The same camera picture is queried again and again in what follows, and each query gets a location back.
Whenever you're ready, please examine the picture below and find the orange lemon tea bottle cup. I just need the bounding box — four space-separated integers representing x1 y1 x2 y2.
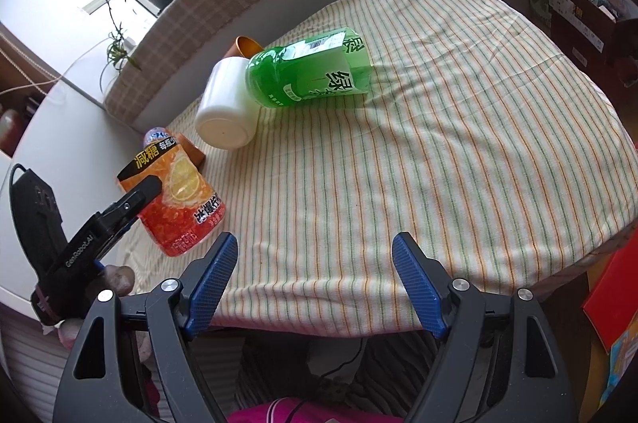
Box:
117 136 226 257

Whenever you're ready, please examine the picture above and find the brown patterned paper cup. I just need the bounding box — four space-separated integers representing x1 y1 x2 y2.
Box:
174 132 205 168

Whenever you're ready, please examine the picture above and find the white plastic cup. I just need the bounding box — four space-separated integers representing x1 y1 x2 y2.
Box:
195 56 260 150

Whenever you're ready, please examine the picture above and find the brown paper cup behind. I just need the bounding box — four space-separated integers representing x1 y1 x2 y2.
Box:
225 35 264 59

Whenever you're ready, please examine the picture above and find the green tea bottle cup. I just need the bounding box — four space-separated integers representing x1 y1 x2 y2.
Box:
246 27 372 108

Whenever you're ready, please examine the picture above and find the person left hand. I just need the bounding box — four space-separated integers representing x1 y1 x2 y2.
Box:
57 264 135 351

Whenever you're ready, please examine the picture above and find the white cabinet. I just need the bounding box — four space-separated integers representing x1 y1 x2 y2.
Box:
0 82 143 319

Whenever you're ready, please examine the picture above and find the blue label water bottle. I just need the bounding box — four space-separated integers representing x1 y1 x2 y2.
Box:
143 127 171 148

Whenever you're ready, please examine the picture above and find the red box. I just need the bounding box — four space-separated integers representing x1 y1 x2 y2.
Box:
583 238 637 352

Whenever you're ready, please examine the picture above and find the red white vase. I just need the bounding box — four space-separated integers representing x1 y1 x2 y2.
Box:
0 109 24 156

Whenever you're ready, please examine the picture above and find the pink clothing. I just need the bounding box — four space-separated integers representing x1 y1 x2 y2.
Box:
138 352 406 423

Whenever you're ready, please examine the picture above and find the striped mattress cloth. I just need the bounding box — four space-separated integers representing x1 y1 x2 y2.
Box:
119 0 638 338

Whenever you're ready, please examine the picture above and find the dark cardboard box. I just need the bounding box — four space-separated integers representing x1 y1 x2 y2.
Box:
548 0 637 65

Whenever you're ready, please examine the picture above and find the white charging cable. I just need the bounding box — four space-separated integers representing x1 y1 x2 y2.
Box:
0 35 112 98

